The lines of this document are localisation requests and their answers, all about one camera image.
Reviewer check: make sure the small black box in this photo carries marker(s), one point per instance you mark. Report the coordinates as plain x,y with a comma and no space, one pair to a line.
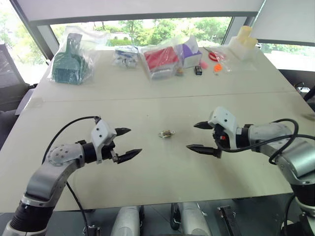
198,69

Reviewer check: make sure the orange small object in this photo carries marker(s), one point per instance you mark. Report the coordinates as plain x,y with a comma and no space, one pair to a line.
217,67

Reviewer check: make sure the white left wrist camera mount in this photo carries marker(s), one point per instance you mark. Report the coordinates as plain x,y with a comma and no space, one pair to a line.
102,134

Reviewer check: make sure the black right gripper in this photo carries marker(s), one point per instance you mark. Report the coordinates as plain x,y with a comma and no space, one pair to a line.
217,137

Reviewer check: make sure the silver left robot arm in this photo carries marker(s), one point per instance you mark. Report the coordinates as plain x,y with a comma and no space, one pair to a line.
46,172

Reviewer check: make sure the silver robot right leg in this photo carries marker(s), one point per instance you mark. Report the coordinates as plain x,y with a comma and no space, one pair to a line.
193,218

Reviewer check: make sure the black metal bracket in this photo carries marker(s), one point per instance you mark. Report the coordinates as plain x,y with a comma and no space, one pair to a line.
227,218

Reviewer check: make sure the silver robot left leg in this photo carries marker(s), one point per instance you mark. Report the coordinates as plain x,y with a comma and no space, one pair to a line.
128,221

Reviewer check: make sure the green dustpan in plastic bag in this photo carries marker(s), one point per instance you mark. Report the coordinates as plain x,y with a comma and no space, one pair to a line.
70,61

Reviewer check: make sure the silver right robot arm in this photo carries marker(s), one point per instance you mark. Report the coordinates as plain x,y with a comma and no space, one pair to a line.
283,150

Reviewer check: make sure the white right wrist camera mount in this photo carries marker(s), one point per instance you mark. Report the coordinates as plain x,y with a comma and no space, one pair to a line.
225,125

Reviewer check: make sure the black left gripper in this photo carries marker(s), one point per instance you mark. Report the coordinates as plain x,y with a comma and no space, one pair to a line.
110,149

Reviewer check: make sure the small bag with metal parts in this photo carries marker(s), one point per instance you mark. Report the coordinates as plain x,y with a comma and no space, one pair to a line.
125,57

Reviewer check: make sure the dark chair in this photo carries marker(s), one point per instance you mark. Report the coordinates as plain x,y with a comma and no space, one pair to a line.
12,88

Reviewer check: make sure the purple and white box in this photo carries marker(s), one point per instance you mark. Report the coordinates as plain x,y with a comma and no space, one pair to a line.
190,52

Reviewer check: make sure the silver robot leg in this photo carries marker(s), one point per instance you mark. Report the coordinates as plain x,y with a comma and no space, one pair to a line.
128,221
193,218

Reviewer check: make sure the red box in plastic bag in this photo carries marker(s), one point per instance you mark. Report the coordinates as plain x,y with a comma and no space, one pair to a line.
160,60

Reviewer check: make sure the pink small block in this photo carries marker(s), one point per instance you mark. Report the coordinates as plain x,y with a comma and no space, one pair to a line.
204,65

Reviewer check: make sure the cream and white plastic containers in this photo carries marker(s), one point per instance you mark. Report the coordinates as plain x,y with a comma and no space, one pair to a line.
244,41

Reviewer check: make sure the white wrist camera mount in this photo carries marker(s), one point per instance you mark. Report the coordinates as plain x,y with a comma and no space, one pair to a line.
102,134
225,125

